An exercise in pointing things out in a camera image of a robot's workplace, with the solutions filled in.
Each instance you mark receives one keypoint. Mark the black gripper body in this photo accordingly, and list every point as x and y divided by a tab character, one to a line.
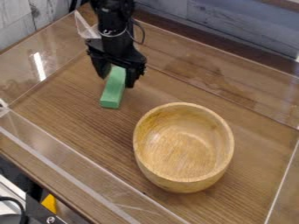
123	54

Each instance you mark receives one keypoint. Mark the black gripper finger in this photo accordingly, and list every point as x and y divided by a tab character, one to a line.
131	77
101	64

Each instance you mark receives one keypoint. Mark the green rectangular block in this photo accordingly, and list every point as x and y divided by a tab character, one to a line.
113	89

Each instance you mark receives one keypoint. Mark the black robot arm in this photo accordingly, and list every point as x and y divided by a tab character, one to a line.
115	21

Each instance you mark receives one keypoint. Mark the brown wooden bowl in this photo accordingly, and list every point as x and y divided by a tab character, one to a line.
183	146

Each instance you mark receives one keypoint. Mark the yellow label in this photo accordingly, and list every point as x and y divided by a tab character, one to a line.
49	203

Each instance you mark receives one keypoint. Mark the clear acrylic corner bracket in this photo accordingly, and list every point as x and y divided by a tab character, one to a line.
85	31

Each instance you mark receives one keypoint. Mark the clear acrylic tray wall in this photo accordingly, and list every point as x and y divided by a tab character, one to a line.
88	188

